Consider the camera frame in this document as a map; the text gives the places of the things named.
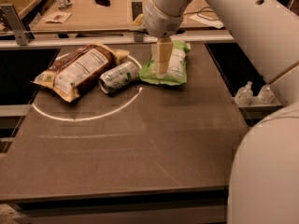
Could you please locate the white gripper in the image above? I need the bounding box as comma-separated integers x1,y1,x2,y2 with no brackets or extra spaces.
131,0,183,78

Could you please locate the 7up soda can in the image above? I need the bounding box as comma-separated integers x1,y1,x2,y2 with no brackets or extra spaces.
99,62,140,94

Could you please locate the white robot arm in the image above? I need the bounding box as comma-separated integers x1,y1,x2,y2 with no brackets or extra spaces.
143,0,299,224

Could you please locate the green snack bag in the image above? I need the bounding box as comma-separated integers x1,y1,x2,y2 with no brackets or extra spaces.
138,41,191,86

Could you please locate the black computer mouse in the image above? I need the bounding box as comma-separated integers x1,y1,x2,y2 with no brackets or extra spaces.
94,0,110,7

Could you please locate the white paper sheet right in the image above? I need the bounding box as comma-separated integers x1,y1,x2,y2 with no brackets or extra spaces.
190,14,224,29

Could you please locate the brown snack bag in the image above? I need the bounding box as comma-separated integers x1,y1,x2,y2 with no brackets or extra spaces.
34,44,129,103

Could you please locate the wooden back desk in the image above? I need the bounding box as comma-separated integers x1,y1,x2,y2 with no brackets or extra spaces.
29,0,225,35

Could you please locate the small paper packet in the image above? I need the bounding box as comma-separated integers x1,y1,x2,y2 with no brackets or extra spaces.
43,11,72,23

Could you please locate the clear sanitizer bottle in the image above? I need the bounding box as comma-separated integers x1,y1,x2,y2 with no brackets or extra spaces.
235,81,253,106
257,85,275,105

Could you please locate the middle metal bracket post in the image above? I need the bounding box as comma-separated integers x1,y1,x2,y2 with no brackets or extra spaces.
131,1,144,42

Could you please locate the metal bracket post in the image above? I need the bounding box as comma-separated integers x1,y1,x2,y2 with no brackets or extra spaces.
131,1,144,42
0,4,31,46

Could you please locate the black cable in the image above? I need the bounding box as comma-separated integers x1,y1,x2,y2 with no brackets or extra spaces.
183,6,216,21

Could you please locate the left metal bracket post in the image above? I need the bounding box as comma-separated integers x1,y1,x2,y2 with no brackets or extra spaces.
0,4,31,46

